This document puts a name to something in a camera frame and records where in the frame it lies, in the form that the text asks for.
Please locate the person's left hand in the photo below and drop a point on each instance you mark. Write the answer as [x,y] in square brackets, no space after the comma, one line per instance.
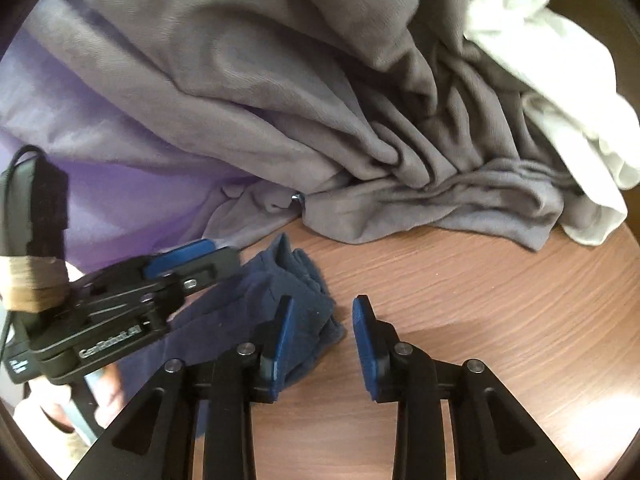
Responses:
[111,390]

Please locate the white cloth garment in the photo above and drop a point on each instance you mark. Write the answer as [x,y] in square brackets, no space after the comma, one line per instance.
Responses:
[565,75]

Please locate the grey cloth garment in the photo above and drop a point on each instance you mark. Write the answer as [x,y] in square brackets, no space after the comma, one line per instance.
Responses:
[280,85]

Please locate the purple curtain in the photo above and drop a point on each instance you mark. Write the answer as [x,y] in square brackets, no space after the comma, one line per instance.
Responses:
[100,160]

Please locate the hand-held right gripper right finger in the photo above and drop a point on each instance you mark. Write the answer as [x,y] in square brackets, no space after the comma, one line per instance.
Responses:
[366,345]

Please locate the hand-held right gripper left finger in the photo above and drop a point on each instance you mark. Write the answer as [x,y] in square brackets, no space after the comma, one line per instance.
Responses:
[280,345]

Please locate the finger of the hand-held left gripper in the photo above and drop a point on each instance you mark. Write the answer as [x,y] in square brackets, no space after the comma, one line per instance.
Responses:
[200,280]
[175,256]

